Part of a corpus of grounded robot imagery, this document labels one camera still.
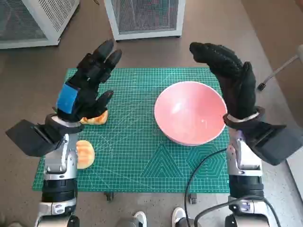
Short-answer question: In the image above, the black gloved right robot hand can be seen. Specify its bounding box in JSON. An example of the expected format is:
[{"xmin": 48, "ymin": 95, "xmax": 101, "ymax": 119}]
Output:
[{"xmin": 189, "ymin": 42, "xmax": 258, "ymax": 120}]

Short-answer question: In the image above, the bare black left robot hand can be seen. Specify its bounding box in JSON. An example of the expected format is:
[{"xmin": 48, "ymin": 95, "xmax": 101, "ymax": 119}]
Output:
[{"xmin": 55, "ymin": 40, "xmax": 123, "ymax": 123}]

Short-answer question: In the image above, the orange toy bread loaf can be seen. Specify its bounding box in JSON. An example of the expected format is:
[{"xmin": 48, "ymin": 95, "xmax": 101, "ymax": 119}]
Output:
[{"xmin": 80, "ymin": 109, "xmax": 109, "ymax": 125}]

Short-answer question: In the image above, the pink bowl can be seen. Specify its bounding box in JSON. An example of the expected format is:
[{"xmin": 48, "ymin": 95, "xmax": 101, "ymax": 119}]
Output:
[{"xmin": 154, "ymin": 81, "xmax": 228, "ymax": 147}]

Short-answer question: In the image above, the round toy bread bun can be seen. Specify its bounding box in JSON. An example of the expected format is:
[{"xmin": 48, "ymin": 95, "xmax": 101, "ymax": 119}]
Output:
[{"xmin": 76, "ymin": 140, "xmax": 96, "ymax": 170}]

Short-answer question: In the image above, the grey office chair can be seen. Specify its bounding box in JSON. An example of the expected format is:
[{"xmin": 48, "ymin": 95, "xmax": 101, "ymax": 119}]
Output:
[{"xmin": 257, "ymin": 44, "xmax": 303, "ymax": 90}]

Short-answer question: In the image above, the green cutting mat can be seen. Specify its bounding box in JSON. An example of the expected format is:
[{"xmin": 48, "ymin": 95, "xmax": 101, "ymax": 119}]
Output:
[{"xmin": 32, "ymin": 68, "xmax": 232, "ymax": 193}]

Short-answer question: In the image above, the white mesh cabinet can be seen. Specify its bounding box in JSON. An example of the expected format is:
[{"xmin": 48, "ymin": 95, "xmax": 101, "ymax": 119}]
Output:
[
  {"xmin": 103, "ymin": 0, "xmax": 186, "ymax": 42},
  {"xmin": 0, "ymin": 0, "xmax": 80, "ymax": 50}
]

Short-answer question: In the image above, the white shoe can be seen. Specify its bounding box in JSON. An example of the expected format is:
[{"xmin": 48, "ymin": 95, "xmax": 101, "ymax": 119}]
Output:
[
  {"xmin": 133, "ymin": 211, "xmax": 148, "ymax": 227},
  {"xmin": 171, "ymin": 207, "xmax": 187, "ymax": 227}
]

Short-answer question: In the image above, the grey robot leg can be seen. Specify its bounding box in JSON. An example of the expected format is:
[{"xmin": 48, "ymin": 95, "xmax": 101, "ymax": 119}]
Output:
[{"xmin": 176, "ymin": 217, "xmax": 198, "ymax": 227}]

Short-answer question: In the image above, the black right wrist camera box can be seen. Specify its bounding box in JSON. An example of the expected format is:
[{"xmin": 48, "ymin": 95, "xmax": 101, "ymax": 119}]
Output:
[{"xmin": 246, "ymin": 122, "xmax": 303, "ymax": 166}]

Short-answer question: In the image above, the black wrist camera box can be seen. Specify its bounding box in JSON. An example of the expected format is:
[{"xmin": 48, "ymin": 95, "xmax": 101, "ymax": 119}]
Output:
[
  {"xmin": 5, "ymin": 119, "xmax": 65, "ymax": 157},
  {"xmin": 246, "ymin": 122, "xmax": 303, "ymax": 166}
]

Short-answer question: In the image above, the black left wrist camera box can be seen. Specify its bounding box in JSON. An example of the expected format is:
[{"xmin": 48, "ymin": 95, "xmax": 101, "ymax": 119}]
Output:
[{"xmin": 5, "ymin": 119, "xmax": 65, "ymax": 157}]

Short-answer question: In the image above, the long black cable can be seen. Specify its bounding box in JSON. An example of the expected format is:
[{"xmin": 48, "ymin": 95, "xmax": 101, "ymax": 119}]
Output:
[{"xmin": 184, "ymin": 148, "xmax": 227, "ymax": 227}]

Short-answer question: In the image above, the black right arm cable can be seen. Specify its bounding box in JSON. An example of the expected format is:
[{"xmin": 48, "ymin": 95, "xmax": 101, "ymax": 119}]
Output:
[{"xmin": 195, "ymin": 197, "xmax": 277, "ymax": 227}]

